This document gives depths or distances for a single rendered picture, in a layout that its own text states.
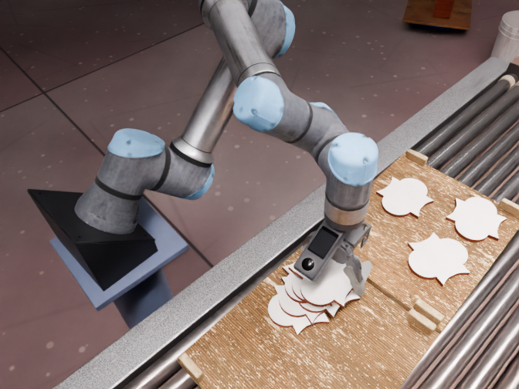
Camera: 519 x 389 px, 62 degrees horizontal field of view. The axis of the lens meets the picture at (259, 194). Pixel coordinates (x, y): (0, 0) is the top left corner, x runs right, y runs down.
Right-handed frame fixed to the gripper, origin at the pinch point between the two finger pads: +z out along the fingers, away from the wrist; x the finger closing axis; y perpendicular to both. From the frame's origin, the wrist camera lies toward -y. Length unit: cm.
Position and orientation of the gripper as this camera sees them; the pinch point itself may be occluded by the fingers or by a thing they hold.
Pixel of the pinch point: (328, 277)
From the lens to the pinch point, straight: 94.3
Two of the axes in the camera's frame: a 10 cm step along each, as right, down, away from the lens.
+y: 6.6, -5.7, 4.8
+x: -7.5, -4.8, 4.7
